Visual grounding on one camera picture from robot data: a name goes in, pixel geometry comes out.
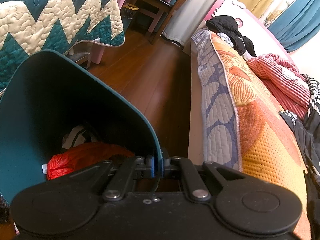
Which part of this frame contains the red plastic bag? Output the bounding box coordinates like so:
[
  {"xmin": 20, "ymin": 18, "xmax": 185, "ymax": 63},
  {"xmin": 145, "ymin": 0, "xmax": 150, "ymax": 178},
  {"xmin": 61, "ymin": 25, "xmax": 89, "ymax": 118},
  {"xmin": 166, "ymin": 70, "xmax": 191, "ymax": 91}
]
[{"xmin": 47, "ymin": 142, "xmax": 135, "ymax": 180}]

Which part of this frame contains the teal plastic trash bin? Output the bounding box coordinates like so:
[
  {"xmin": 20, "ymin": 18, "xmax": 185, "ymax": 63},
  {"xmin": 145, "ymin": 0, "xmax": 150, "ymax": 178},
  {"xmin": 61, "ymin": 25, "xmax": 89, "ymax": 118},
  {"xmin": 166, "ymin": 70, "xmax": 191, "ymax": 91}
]
[{"xmin": 1, "ymin": 50, "xmax": 162, "ymax": 203}]

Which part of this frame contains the blue grey quilted bedspread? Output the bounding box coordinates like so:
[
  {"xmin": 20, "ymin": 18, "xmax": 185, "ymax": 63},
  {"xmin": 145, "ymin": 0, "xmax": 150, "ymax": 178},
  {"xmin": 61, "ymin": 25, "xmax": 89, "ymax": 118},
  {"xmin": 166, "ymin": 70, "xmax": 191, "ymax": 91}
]
[{"xmin": 188, "ymin": 29, "xmax": 242, "ymax": 171}]

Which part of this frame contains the orange yellow floral bed mat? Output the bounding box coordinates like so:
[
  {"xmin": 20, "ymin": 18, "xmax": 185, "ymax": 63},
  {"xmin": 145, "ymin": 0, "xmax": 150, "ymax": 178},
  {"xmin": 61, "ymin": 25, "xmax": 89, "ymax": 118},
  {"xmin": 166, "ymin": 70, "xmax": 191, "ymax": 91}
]
[{"xmin": 210, "ymin": 33, "xmax": 311, "ymax": 239}]

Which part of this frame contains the red striped blanket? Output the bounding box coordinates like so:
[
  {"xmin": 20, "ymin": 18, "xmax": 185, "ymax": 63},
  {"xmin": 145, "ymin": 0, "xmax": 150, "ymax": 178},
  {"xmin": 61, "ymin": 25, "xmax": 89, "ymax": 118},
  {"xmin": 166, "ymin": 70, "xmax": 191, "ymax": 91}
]
[{"xmin": 247, "ymin": 53, "xmax": 310, "ymax": 120}]

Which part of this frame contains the black white patterned cloth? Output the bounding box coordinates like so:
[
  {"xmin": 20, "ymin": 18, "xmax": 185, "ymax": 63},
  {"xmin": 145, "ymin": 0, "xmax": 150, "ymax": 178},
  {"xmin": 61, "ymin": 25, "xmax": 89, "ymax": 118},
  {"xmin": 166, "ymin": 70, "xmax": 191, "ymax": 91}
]
[{"xmin": 279, "ymin": 74, "xmax": 319, "ymax": 182}]

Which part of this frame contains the mesh basket yellow rim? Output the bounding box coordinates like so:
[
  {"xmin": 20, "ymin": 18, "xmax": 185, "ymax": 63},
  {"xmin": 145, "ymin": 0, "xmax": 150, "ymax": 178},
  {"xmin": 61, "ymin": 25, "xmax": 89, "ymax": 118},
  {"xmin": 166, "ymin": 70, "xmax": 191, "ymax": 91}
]
[{"xmin": 120, "ymin": 3, "xmax": 139, "ymax": 20}]

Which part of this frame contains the black crumpled garment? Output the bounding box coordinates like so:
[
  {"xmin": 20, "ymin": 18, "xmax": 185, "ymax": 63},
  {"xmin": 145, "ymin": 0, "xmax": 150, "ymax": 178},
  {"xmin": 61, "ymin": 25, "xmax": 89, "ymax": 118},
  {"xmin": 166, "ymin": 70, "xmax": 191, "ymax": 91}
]
[{"xmin": 206, "ymin": 15, "xmax": 256, "ymax": 57}]

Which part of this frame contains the white grey hanging cloth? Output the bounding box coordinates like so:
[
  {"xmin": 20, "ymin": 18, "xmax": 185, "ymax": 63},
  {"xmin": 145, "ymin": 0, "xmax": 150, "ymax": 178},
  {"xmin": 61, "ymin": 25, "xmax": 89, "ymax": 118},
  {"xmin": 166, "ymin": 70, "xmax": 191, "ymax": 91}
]
[{"xmin": 162, "ymin": 0, "xmax": 215, "ymax": 46}]

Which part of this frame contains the teal cream zigzag quilt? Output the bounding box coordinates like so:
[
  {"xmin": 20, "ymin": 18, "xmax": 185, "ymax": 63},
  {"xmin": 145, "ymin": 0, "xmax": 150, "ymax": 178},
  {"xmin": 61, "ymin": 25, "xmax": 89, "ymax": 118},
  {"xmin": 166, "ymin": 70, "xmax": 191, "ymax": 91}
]
[{"xmin": 1, "ymin": 0, "xmax": 125, "ymax": 90}]

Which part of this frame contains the blue curtain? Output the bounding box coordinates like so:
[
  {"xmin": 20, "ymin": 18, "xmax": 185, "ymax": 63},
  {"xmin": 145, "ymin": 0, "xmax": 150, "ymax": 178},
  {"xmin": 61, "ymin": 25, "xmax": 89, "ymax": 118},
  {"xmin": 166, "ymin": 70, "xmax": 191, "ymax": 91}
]
[{"xmin": 268, "ymin": 0, "xmax": 319, "ymax": 53}]

